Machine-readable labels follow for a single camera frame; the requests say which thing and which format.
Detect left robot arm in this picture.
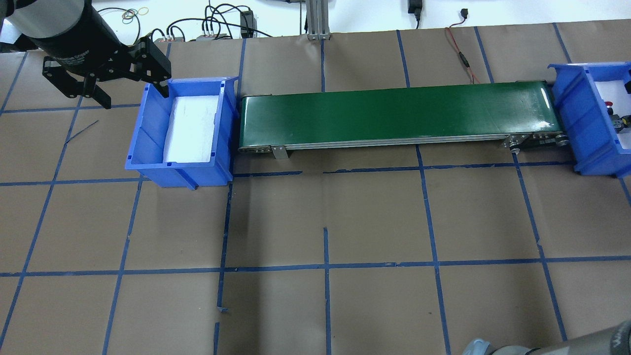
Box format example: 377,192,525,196
2,0,172,109

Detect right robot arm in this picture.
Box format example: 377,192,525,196
463,320,631,355

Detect white foam pad left bin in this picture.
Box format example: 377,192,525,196
164,95,219,163

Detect aluminium frame post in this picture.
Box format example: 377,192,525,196
305,0,331,41

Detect rubber bands on desk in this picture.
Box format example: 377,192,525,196
121,7,149,23

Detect red push button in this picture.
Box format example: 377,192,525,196
604,101,631,134

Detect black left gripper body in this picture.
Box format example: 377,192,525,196
37,5,148,99

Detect red black wire pair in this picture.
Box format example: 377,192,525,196
445,9,480,84

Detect blue bin right side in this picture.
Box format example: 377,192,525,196
548,62,631,178

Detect white foam pad right bin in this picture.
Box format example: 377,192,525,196
596,80,631,150

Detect black power adapter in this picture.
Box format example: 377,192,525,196
240,10,257,38

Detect green conveyor belt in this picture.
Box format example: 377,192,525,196
239,81,569,159

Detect white foam pad bin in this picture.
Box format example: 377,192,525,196
596,80,631,150
164,95,219,163

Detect blue bin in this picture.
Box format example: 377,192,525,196
548,62,631,178
124,76,238,190

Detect blue bin left side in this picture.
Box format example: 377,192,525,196
124,76,238,190

